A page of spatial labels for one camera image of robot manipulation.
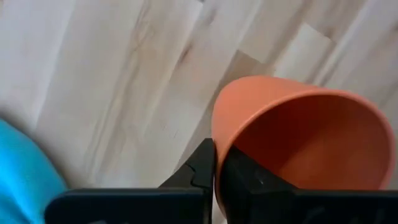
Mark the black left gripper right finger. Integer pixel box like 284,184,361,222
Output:
218,146,398,224

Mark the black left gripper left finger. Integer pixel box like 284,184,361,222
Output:
44,138,216,224

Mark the small orange cup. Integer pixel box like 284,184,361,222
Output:
211,75,396,218

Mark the teal cloth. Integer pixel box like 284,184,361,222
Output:
0,119,68,224

